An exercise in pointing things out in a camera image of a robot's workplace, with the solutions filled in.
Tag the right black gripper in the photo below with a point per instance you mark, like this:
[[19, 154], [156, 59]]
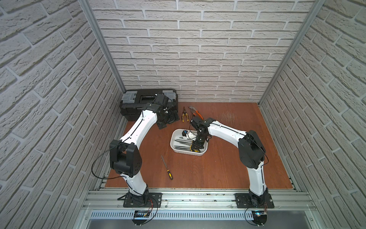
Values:
[[198, 145]]

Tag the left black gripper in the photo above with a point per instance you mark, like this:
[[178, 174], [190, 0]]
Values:
[[167, 118]]

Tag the file yellow black handle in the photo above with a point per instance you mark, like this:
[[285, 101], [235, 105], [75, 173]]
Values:
[[181, 139], [182, 148]]

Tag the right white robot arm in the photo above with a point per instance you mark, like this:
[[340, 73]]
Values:
[[251, 151]]

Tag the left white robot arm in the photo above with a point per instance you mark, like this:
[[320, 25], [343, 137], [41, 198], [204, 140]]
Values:
[[125, 157]]

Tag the white rectangular storage box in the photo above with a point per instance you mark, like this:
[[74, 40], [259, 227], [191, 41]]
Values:
[[178, 133]]

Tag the black plastic toolbox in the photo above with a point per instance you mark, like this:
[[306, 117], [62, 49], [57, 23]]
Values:
[[134, 100]]

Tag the left controller board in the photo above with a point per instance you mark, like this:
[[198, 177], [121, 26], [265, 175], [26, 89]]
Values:
[[141, 217]]

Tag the controller board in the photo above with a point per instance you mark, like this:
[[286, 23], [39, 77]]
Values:
[[259, 217], [141, 217]]

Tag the right controller board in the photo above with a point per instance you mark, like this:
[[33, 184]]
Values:
[[259, 217]]

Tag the orange handled pliers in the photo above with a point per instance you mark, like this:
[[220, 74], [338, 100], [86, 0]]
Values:
[[194, 112]]

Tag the yellow handled pliers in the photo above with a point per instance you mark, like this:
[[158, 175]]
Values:
[[185, 116]]

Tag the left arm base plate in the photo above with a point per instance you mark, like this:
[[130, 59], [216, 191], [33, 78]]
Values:
[[133, 201]]

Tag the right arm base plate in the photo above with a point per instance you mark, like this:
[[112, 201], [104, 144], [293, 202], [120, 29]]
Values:
[[248, 200]]

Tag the aluminium mounting rail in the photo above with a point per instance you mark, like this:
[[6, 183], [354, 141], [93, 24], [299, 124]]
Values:
[[200, 199]]

